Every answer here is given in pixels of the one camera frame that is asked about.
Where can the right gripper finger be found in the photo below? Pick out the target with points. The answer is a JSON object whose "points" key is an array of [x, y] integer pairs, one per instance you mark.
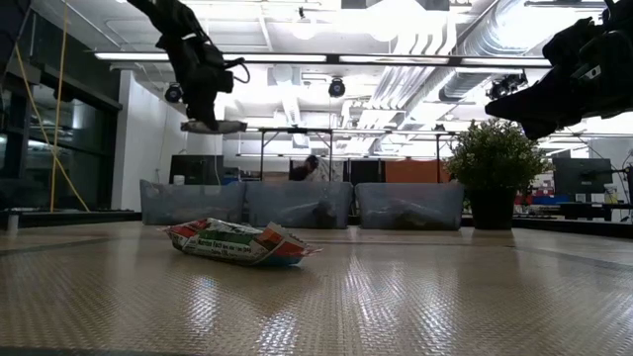
{"points": [[536, 131], [544, 99]]}

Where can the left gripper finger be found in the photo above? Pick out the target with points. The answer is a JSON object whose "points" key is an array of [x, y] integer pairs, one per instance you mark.
{"points": [[199, 111], [211, 111]]}

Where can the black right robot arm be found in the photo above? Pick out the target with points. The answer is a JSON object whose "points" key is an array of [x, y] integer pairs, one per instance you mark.
{"points": [[569, 44]]}

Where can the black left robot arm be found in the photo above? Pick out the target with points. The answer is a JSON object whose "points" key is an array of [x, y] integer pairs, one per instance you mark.
{"points": [[168, 20]]}

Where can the red chewy granola bar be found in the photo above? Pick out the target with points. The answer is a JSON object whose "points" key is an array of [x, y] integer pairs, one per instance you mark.
{"points": [[237, 244]]}

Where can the black round ceiling lamp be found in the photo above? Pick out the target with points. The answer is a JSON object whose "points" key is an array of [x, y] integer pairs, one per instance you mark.
{"points": [[173, 92], [336, 87]]}

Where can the green potted plant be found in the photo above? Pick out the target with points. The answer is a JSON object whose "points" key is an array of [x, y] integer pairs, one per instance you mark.
{"points": [[494, 158]]}

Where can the long ceiling light strip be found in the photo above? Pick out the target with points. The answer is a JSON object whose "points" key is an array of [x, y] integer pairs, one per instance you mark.
{"points": [[148, 56]]}

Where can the black monitor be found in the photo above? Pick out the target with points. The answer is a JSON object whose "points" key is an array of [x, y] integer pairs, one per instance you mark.
{"points": [[581, 175], [198, 169]]}

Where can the grey translucent plastic bin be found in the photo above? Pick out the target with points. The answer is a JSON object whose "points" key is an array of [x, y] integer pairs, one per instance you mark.
{"points": [[445, 203], [193, 203], [277, 217]]}

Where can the person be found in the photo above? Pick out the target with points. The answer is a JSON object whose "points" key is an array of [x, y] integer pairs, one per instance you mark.
{"points": [[311, 163]]}

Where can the brown silicone baking mat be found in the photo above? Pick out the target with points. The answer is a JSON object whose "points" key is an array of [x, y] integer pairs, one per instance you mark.
{"points": [[395, 306]]}

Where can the silver ventilation duct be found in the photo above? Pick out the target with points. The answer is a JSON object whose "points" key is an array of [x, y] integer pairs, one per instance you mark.
{"points": [[484, 39]]}

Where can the tall black frame table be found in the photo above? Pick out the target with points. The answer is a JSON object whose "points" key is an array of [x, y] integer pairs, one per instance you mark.
{"points": [[297, 130]]}

